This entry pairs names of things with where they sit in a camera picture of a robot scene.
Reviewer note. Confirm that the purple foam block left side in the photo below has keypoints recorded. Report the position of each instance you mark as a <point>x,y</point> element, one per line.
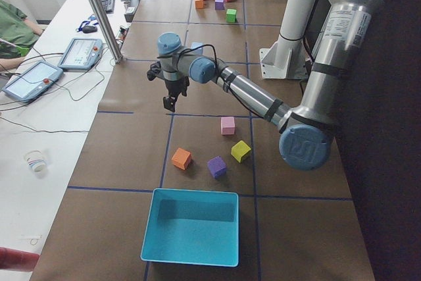
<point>217,167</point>

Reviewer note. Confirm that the green foam block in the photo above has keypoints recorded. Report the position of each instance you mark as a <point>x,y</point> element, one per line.
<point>231,15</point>

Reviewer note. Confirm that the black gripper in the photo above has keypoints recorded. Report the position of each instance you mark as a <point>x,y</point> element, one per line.
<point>173,87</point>

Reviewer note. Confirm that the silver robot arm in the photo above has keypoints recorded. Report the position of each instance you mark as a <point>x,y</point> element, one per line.
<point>306,131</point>

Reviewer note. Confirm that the teal plastic bin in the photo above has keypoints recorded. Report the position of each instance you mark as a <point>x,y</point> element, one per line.
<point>194,227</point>

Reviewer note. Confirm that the far teach pendant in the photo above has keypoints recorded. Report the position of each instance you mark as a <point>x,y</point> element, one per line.
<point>81,54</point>

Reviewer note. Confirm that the yellow foam block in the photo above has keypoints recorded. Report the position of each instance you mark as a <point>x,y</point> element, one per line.
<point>240,151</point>

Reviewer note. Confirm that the aluminium frame post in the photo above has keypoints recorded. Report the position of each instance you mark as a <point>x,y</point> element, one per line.
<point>106,30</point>

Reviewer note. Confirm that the orange foam block left side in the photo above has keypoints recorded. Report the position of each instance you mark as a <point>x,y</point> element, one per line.
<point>181,158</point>

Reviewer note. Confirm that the black computer mouse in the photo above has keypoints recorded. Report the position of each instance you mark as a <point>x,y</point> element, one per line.
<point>88,29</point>

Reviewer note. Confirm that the teach pendant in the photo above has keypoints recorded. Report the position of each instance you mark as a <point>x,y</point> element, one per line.
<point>81,54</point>
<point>33,82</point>

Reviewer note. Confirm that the orange foam block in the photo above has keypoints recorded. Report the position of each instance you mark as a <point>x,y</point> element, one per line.
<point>181,158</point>
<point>199,4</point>

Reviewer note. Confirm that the purple foam block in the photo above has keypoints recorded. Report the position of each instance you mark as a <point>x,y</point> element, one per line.
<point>219,5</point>
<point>217,167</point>

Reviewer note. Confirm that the person in green shirt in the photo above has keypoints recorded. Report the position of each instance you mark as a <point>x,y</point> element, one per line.
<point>20,31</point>

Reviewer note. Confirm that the light blue foam block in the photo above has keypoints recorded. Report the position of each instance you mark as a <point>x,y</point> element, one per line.
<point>197,48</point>

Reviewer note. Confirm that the pink foam block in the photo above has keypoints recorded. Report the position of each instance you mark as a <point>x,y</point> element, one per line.
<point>227,125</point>

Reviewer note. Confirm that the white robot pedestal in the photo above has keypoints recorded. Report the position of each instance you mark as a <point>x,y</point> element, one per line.
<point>285,59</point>

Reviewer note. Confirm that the paper cup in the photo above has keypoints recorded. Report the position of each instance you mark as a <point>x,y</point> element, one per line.
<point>37,163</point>

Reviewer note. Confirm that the orange foam block right side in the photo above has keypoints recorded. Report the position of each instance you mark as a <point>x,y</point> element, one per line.
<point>199,4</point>

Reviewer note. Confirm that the purple foam block right side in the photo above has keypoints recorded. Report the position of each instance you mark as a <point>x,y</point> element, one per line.
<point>219,5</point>

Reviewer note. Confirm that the near teach pendant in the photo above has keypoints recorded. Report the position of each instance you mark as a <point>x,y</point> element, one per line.
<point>33,82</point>

